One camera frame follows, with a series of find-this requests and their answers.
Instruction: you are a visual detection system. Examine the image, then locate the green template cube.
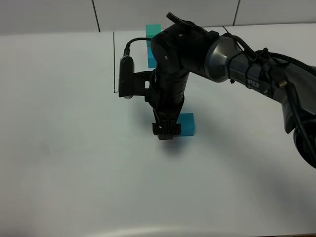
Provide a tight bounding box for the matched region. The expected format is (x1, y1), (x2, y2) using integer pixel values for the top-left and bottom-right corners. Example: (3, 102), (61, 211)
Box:
(146, 24), (161, 39)

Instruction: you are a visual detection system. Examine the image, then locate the blue template cube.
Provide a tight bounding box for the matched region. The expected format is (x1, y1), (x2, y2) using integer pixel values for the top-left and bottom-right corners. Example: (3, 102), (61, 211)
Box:
(147, 47), (157, 69)

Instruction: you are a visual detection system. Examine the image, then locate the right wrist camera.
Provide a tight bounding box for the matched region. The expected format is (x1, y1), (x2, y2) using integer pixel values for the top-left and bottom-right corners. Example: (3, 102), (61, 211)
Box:
(118, 56), (154, 99)

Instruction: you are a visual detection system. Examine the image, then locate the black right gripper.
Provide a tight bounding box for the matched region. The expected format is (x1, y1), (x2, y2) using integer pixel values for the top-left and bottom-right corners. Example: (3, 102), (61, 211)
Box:
(145, 66), (189, 140)

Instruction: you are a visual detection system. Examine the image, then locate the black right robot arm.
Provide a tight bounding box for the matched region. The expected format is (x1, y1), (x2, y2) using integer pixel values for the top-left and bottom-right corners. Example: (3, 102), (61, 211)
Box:
(151, 13), (316, 166)

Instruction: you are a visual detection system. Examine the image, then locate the black right camera cable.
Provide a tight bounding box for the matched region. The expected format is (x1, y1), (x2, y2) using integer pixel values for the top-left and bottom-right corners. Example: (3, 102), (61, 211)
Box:
(123, 37), (153, 58)

